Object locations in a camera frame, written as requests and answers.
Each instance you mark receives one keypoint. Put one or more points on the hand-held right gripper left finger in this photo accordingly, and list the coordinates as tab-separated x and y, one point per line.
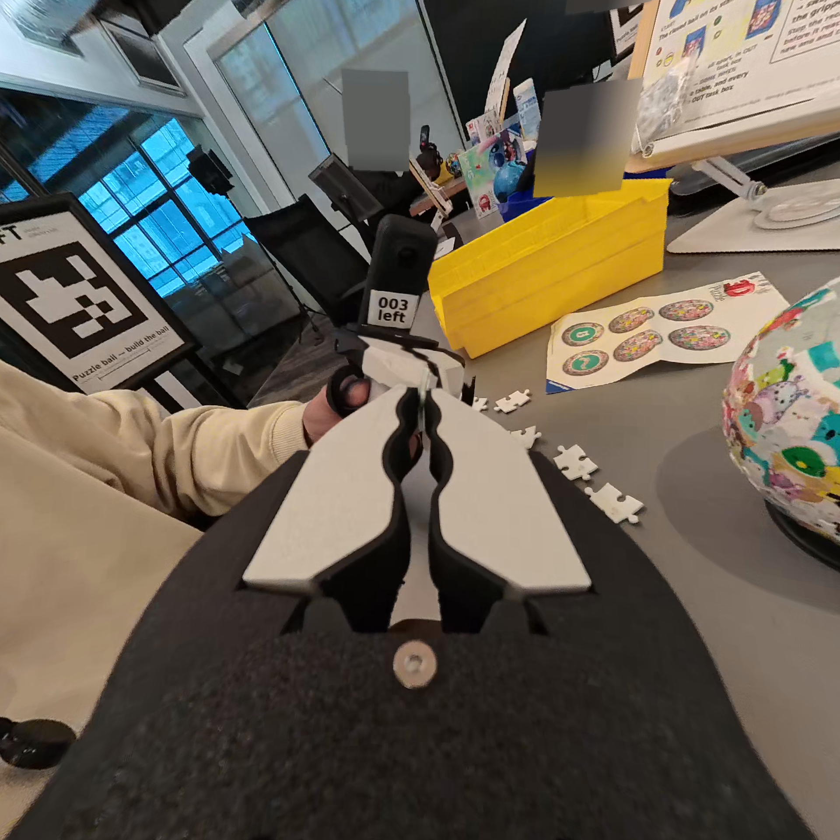
334	512

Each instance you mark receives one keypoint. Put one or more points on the person's cream sweatshirt torso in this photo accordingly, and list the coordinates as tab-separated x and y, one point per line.
65	623

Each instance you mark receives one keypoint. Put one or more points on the blue cartoon puzzle box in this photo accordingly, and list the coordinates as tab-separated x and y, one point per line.
492	164

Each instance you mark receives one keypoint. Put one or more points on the white instruction sheet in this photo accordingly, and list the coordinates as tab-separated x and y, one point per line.
754	65

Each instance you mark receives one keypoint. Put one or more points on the yellow plastic bin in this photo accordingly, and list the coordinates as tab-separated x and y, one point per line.
558	282

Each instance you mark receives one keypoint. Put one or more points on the white puzzle pieces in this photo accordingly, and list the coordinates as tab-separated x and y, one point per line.
613	504

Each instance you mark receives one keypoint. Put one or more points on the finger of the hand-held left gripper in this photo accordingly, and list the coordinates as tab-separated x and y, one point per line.
387	364
447	374

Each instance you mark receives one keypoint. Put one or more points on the clear plastic bag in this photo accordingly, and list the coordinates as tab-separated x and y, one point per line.
663	98

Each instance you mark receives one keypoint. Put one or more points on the printed puzzle instruction leaflet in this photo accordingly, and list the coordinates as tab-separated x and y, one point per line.
748	315

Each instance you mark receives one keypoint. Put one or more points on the person's left forearm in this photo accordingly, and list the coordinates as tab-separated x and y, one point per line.
197	446

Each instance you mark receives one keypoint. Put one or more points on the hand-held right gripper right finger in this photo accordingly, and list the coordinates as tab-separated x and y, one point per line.
505	518

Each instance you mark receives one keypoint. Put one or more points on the colourful puzzle ball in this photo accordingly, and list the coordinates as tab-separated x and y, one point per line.
787	407

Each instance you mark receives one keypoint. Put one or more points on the black camera on tripod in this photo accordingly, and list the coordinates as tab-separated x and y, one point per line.
210	169

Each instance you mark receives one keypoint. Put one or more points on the single white puzzle piece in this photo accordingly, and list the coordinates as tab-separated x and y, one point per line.
428	394

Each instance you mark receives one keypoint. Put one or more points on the black chair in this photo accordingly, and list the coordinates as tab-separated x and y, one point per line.
308	256

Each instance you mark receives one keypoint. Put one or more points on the black monitor screen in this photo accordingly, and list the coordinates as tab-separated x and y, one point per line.
341	187

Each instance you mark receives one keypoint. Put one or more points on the blue plastic bin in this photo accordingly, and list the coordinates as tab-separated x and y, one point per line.
515	207

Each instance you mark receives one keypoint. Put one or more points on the person's left hand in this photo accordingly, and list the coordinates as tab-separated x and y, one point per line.
321	423

